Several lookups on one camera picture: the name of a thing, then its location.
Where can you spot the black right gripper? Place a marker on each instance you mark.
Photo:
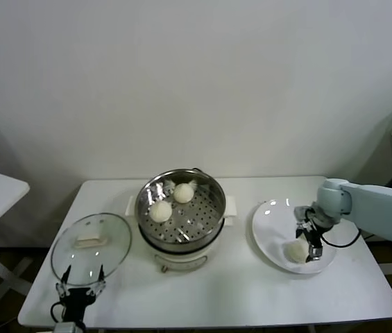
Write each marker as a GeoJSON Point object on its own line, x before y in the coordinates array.
{"type": "Point", "coordinates": [312, 232]}

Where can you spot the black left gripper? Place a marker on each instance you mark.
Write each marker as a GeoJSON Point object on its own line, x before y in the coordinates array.
{"type": "Point", "coordinates": [77, 301]}

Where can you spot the white steamed baozi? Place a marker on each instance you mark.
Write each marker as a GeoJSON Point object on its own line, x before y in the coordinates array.
{"type": "Point", "coordinates": [161, 211]}
{"type": "Point", "coordinates": [183, 193]}
{"type": "Point", "coordinates": [294, 251]}

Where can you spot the round glass pot lid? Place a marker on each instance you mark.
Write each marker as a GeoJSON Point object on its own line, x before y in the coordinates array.
{"type": "Point", "coordinates": [112, 239]}

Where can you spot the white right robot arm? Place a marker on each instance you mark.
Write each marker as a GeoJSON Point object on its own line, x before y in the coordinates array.
{"type": "Point", "coordinates": [379, 208]}

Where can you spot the perforated steel steamer basket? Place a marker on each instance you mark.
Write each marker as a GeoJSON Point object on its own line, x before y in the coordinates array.
{"type": "Point", "coordinates": [199, 215]}

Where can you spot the round white plate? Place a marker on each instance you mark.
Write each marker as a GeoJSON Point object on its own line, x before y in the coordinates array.
{"type": "Point", "coordinates": [272, 229]}

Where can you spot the cream electric cooking pot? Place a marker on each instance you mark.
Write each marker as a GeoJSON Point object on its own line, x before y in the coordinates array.
{"type": "Point", "coordinates": [178, 262]}

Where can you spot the small white side table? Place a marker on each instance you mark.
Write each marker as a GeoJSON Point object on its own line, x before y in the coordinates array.
{"type": "Point", "coordinates": [6, 194]}

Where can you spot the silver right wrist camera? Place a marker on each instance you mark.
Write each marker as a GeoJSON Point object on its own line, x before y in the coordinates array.
{"type": "Point", "coordinates": [300, 212]}

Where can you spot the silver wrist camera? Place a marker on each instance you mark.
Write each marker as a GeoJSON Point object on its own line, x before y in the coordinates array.
{"type": "Point", "coordinates": [300, 212]}
{"type": "Point", "coordinates": [64, 327]}

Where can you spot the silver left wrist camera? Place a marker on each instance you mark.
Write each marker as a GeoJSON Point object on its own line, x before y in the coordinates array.
{"type": "Point", "coordinates": [64, 327]}

